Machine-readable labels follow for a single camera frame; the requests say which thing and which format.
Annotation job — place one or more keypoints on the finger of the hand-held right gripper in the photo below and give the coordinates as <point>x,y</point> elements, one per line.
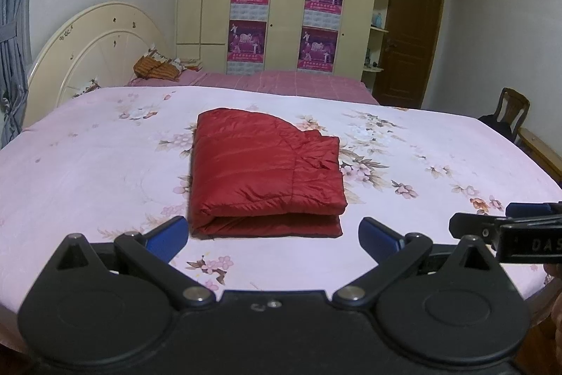
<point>470,223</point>
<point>527,210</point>

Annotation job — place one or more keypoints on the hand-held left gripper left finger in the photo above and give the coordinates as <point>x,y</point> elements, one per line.
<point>169,236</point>

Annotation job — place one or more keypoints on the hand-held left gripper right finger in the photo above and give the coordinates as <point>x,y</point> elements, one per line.
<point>377,236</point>

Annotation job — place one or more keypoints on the red down jacket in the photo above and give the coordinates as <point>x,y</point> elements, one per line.
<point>263,173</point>

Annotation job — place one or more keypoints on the light wooden bench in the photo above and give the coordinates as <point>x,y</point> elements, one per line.
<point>544,151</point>

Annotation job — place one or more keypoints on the black bag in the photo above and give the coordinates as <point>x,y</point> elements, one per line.
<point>496,124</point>

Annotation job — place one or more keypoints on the wooden chair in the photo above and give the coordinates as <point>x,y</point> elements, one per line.
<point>511,102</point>

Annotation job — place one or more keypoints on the pink floral bed quilt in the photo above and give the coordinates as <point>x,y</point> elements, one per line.
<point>88,159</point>

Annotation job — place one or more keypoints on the floral patterned pillow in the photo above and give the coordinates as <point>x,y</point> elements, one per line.
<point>88,87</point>

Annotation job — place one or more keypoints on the orange patterned cloth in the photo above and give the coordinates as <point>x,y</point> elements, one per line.
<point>151,67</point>

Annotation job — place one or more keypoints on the pink checked bed sheet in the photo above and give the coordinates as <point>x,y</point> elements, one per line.
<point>298,85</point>

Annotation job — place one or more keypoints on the folded white patterned cloth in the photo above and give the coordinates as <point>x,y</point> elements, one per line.
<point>189,64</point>

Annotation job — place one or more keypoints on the brown wooden door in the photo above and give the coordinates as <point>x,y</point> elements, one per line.
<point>408,41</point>

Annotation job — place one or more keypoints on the cream round headboard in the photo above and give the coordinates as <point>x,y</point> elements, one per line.
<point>96,45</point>

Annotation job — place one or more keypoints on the cream corner shelf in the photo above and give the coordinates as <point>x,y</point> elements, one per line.
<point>380,30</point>

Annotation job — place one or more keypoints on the light blue ornament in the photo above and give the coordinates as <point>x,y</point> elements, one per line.
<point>376,20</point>

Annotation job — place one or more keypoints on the grey curtain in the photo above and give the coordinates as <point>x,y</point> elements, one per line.
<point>13,50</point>

